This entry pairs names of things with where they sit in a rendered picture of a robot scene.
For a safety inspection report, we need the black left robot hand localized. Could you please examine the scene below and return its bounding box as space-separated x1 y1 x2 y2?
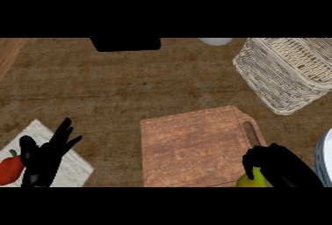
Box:
17 117 82 188

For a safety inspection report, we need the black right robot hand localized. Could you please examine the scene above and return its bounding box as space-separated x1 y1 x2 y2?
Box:
240 142 325 188

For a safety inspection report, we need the yellow-green pear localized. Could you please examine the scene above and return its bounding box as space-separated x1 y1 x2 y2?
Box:
234 166 268 188

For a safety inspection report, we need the brown wooden cutting board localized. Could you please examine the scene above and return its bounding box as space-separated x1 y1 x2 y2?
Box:
138 105 272 188

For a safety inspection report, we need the white wicker basket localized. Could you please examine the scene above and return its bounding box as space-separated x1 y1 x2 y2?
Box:
231 38 332 116

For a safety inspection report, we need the white cloth placemat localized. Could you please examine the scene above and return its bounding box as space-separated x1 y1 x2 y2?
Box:
0 119 95 188

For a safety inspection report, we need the red bell pepper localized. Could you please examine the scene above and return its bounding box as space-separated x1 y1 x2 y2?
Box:
0 149 26 186

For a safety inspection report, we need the white plate with blue rim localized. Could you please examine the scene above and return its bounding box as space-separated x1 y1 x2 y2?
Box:
314 127 332 188

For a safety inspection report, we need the black box appliance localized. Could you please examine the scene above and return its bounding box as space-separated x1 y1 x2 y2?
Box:
88 38 162 53

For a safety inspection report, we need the white round object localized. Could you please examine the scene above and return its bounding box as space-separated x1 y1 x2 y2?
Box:
197 38 234 47

